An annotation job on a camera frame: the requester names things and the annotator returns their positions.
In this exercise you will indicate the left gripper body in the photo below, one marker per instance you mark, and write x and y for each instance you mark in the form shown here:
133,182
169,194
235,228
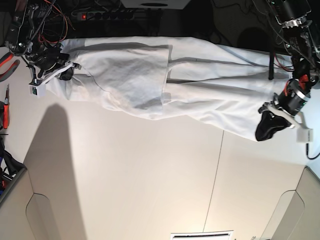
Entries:
296,93

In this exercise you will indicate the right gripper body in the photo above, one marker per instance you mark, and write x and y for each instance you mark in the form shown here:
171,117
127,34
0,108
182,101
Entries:
47,61

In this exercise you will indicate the white t-shirt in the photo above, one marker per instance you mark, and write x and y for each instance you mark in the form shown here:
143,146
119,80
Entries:
157,78

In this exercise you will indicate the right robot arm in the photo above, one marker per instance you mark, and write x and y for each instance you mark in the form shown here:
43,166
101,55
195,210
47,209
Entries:
26,38

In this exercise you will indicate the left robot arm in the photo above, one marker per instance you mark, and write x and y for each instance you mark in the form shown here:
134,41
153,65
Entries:
301,39

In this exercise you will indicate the white power strip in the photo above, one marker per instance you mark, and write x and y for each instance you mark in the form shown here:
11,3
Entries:
110,15

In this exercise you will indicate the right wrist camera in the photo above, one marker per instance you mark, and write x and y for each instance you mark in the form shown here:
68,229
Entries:
37,90

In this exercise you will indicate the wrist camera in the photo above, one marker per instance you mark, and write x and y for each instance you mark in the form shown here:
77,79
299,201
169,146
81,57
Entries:
37,90
304,135

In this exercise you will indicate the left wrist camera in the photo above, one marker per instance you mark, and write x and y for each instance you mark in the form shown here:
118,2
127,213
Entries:
304,135

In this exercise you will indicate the red handled pliers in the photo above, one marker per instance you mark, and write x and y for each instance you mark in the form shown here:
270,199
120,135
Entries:
10,66

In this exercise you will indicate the orange handled screwdriver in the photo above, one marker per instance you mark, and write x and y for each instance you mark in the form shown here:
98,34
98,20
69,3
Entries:
6,110

